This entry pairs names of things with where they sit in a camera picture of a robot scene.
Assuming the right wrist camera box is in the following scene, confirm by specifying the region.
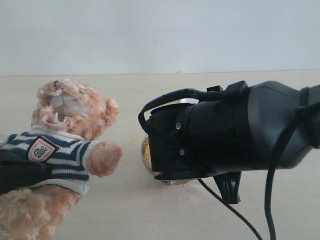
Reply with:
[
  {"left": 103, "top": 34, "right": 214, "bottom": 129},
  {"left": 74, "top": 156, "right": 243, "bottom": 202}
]
[{"left": 178, "top": 85, "right": 225, "bottom": 105}]

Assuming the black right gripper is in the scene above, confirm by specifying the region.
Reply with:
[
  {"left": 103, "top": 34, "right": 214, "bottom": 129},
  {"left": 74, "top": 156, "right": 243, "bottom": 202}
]
[{"left": 144, "top": 98, "right": 253, "bottom": 204}]

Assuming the tan teddy bear striped shirt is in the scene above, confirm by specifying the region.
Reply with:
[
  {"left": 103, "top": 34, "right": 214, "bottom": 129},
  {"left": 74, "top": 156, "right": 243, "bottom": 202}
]
[{"left": 0, "top": 77, "right": 124, "bottom": 240}]

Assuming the black right camera cable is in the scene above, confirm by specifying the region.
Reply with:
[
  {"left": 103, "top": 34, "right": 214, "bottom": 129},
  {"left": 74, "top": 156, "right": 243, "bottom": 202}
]
[{"left": 137, "top": 83, "right": 320, "bottom": 240}]

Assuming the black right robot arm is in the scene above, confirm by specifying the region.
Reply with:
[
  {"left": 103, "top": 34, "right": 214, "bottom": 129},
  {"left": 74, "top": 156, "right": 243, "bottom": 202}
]
[{"left": 138, "top": 81, "right": 320, "bottom": 204}]

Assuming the steel bowl of millet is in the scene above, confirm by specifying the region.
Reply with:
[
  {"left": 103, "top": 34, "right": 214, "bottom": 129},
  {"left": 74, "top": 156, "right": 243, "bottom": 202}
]
[{"left": 140, "top": 135, "right": 190, "bottom": 186}]

